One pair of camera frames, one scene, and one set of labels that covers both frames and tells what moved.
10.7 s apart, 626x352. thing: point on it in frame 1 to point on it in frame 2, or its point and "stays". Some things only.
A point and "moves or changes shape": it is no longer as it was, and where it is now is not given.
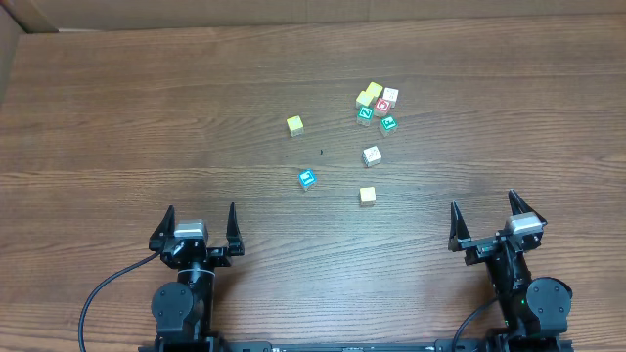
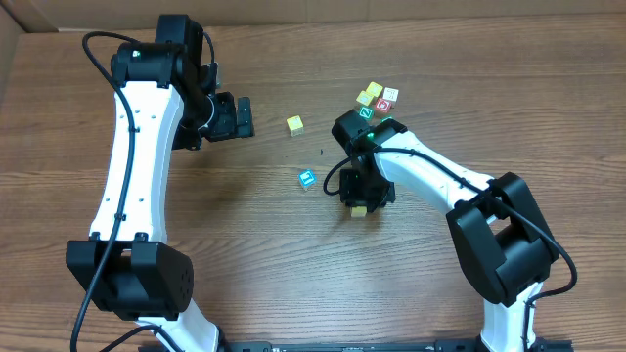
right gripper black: [496, 242] to [365, 198]
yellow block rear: [374, 89] stays
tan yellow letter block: [367, 197] moves or changes shape
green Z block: [365, 115] stays
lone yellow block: [295, 126] stays
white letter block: [390, 95] stays
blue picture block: [306, 177] stays
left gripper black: [194, 249] to [231, 117]
